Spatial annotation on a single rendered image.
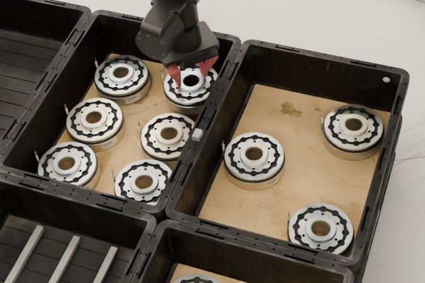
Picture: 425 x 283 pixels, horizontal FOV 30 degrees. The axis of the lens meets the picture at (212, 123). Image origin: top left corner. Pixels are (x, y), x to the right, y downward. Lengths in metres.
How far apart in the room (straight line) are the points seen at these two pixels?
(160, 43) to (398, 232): 0.55
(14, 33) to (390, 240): 0.85
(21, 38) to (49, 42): 0.06
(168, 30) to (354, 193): 0.41
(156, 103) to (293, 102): 0.25
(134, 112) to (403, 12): 0.69
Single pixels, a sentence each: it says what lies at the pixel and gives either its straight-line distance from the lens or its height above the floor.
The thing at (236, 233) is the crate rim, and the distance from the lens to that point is 1.18.
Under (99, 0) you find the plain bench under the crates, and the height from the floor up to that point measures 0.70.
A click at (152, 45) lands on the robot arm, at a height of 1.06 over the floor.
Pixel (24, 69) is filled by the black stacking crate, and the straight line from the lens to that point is 1.61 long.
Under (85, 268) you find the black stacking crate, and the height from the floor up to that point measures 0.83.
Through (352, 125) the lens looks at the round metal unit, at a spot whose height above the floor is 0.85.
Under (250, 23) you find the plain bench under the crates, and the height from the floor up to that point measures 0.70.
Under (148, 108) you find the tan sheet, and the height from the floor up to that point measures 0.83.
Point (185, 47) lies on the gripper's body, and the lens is 1.33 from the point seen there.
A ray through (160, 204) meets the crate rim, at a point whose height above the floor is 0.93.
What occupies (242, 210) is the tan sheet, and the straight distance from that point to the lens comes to 1.32.
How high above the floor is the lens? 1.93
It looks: 50 degrees down
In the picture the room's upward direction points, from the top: 7 degrees counter-clockwise
